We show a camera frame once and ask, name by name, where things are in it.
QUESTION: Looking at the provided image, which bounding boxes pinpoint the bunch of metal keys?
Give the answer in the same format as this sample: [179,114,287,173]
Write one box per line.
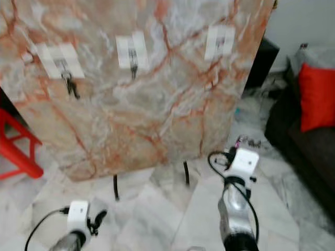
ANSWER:
[235,134,263,150]

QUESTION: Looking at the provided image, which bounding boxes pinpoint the black board support leg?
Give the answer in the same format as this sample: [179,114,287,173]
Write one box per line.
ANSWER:
[183,161,191,188]
[113,174,120,201]

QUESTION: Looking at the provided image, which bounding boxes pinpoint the dark sofa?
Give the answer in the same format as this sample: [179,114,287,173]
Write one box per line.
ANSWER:
[264,52,335,210]

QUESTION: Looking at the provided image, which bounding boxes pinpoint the orange veined marble board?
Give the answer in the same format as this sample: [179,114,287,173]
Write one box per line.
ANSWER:
[0,0,276,182]

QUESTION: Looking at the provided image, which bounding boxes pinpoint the black box cabinet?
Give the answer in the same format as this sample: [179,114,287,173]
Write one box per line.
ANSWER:
[243,37,280,90]

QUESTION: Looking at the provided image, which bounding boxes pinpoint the red plastic stool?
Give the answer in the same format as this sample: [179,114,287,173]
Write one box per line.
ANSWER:
[0,108,44,181]

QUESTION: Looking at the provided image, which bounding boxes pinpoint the red cushion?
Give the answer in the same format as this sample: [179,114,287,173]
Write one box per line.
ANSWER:
[298,62,335,133]

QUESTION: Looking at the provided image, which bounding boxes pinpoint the grey cushion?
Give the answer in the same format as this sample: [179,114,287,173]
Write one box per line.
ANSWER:
[287,44,335,77]

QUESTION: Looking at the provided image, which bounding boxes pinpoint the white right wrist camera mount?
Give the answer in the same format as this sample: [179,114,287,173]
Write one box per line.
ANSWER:
[227,147,260,182]

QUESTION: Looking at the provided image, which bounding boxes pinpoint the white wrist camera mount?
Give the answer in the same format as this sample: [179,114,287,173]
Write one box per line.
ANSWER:
[66,200,90,232]
[227,147,260,182]

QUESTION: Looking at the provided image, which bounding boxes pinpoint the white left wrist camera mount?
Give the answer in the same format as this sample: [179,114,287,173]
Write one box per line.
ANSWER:
[66,200,90,232]

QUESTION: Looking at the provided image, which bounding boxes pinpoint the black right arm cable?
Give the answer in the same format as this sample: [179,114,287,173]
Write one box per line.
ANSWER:
[208,150,259,244]

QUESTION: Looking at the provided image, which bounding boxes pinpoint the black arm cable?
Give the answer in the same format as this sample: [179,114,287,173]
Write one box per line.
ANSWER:
[24,207,70,251]
[208,150,259,244]

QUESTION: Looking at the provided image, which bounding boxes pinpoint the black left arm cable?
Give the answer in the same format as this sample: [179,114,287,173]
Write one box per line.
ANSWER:
[24,207,70,251]

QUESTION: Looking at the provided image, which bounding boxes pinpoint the adhesive wall hook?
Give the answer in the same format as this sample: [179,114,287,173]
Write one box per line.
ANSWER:
[36,42,86,79]
[204,25,237,62]
[116,31,150,79]

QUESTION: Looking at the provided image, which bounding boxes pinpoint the dark keys on ring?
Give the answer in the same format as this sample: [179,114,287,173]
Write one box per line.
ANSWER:
[61,72,81,100]

